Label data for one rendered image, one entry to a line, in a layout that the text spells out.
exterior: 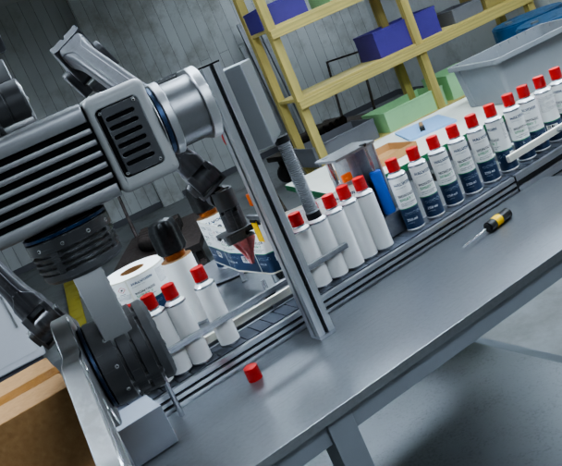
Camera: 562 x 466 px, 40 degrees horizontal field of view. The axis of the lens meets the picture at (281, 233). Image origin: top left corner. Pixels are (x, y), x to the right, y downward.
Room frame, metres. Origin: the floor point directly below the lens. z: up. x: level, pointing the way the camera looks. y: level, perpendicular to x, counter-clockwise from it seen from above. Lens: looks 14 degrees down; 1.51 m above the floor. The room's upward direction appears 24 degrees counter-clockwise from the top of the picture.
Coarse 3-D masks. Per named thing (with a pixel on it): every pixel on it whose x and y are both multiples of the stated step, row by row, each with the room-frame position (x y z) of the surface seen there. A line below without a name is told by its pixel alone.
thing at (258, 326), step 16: (480, 192) 2.08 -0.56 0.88; (448, 208) 2.06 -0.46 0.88; (432, 224) 1.99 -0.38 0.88; (400, 240) 1.96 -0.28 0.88; (352, 272) 1.88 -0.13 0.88; (288, 304) 1.85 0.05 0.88; (272, 320) 1.79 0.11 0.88; (240, 336) 1.78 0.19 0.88; (224, 352) 1.72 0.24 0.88; (176, 384) 1.65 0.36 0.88
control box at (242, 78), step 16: (240, 64) 1.69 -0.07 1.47; (240, 80) 1.69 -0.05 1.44; (256, 80) 1.80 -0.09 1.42; (240, 96) 1.69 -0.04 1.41; (256, 96) 1.71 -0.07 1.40; (256, 112) 1.69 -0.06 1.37; (272, 112) 1.84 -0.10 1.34; (256, 128) 1.69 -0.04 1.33; (272, 128) 1.74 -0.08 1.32; (256, 144) 1.69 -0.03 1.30; (272, 144) 1.69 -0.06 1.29
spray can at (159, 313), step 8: (144, 296) 1.71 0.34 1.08; (152, 296) 1.70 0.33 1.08; (152, 304) 1.70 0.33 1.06; (152, 312) 1.69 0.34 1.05; (160, 312) 1.69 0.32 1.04; (160, 320) 1.69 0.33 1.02; (168, 320) 1.70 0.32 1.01; (160, 328) 1.69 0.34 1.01; (168, 328) 1.69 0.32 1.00; (168, 336) 1.69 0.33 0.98; (176, 336) 1.70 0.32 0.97; (168, 344) 1.69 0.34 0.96; (176, 352) 1.69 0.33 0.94; (184, 352) 1.70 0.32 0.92; (176, 360) 1.69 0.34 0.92; (184, 360) 1.69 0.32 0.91; (184, 368) 1.69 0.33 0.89; (192, 368) 1.70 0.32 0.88; (176, 376) 1.69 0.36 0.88
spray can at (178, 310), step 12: (168, 288) 1.71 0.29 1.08; (168, 300) 1.71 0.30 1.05; (180, 300) 1.71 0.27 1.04; (168, 312) 1.71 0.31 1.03; (180, 312) 1.70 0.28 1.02; (180, 324) 1.70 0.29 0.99; (192, 324) 1.71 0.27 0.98; (180, 336) 1.71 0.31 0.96; (192, 348) 1.70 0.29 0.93; (204, 348) 1.71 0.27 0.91; (192, 360) 1.71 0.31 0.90; (204, 360) 1.70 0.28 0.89
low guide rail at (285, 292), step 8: (288, 288) 1.87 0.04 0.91; (272, 296) 1.86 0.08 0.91; (280, 296) 1.86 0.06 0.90; (264, 304) 1.84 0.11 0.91; (272, 304) 1.85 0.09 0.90; (248, 312) 1.82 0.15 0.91; (256, 312) 1.83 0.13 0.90; (240, 320) 1.81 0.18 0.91; (208, 336) 1.78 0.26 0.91; (208, 344) 1.77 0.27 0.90
